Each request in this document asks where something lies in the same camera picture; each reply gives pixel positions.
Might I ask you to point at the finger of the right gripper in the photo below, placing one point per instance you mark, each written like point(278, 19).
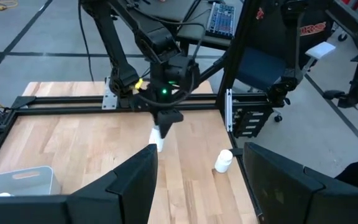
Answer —
point(166, 129)

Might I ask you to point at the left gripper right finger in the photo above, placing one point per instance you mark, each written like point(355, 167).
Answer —
point(284, 193)

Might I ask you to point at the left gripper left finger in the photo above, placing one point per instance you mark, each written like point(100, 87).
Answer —
point(126, 193)

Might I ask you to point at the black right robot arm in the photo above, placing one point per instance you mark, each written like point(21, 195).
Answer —
point(117, 46)

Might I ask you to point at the white plastic basket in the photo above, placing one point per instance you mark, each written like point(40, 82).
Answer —
point(26, 183)

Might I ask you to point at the black electronics box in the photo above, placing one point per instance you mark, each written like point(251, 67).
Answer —
point(250, 123)

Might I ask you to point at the grey desk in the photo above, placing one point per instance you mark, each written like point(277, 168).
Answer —
point(172, 9)

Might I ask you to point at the backlit computer keyboard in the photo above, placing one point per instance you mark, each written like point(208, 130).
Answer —
point(221, 20)

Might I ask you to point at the black gaming chair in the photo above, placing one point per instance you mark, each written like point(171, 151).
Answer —
point(312, 28)

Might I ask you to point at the silver metal bracket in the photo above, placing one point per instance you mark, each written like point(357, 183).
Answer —
point(109, 99)
point(228, 109)

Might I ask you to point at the black table frame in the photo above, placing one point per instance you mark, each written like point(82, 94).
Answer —
point(73, 100)

